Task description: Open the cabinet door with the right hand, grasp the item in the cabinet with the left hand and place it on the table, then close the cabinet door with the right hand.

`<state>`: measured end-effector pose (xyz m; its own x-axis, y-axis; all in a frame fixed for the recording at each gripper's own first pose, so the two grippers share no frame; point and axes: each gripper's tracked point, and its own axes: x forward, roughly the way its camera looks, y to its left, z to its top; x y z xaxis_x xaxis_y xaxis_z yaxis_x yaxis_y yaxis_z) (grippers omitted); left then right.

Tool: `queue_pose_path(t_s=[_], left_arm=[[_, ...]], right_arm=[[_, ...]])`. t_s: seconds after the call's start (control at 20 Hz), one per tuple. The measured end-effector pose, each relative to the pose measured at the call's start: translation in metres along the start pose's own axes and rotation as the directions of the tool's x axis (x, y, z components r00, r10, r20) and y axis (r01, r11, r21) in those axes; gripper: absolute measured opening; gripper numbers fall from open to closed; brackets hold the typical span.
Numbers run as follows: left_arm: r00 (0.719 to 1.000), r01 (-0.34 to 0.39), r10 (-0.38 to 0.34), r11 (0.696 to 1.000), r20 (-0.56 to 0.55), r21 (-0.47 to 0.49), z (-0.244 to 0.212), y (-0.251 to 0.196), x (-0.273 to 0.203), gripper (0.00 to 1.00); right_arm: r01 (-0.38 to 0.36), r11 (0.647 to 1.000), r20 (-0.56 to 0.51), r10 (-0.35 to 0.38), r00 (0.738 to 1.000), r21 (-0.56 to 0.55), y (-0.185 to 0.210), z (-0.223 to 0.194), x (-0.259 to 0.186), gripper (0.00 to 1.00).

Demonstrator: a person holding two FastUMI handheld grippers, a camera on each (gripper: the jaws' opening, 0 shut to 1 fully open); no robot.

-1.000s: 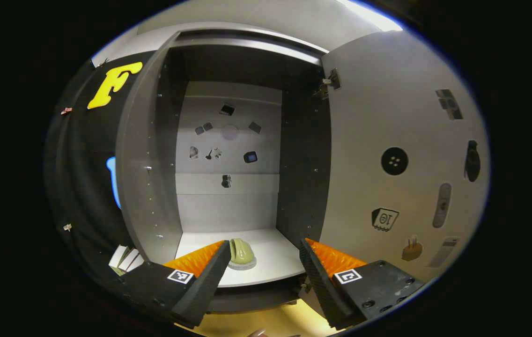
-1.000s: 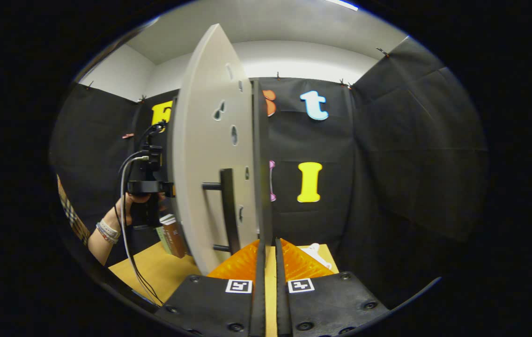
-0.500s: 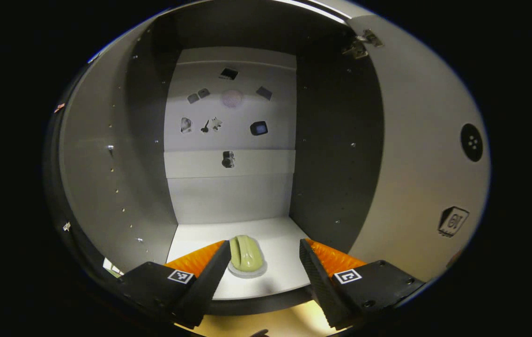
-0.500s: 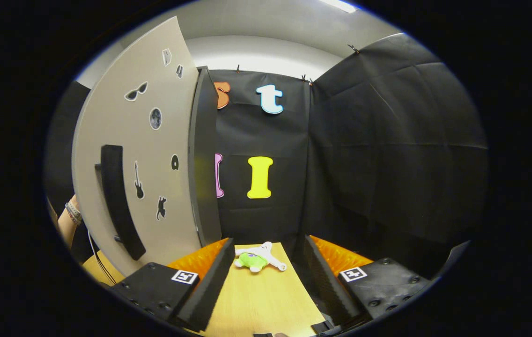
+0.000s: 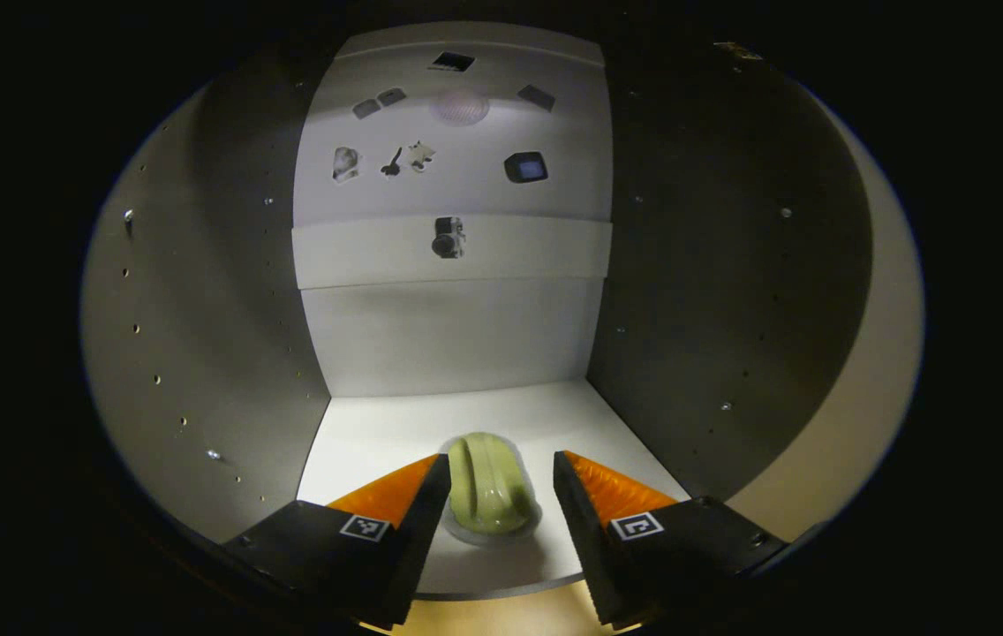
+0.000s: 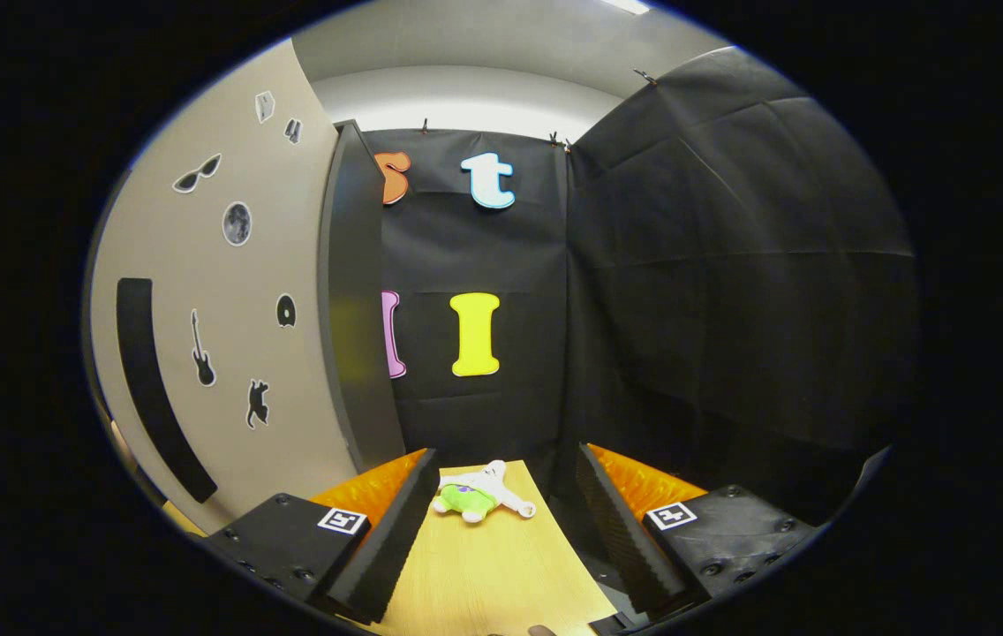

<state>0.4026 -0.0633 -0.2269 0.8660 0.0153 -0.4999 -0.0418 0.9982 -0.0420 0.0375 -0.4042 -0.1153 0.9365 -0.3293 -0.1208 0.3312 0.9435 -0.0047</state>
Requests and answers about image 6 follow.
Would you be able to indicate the green white plush toy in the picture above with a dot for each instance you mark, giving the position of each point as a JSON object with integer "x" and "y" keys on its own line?
{"x": 471, "y": 499}

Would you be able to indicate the black backdrop cloth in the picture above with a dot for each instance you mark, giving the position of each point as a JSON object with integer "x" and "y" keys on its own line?
{"x": 731, "y": 265}

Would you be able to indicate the beige cabinet door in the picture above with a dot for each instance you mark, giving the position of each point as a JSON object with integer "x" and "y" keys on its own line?
{"x": 281, "y": 265}

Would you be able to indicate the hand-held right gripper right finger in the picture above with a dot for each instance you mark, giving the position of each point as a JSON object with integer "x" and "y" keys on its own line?
{"x": 621, "y": 539}

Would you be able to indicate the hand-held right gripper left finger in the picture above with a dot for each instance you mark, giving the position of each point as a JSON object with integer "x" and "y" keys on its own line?
{"x": 391, "y": 548}

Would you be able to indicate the large ceiling light panel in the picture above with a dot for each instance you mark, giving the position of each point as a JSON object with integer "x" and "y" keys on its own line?
{"x": 627, "y": 5}

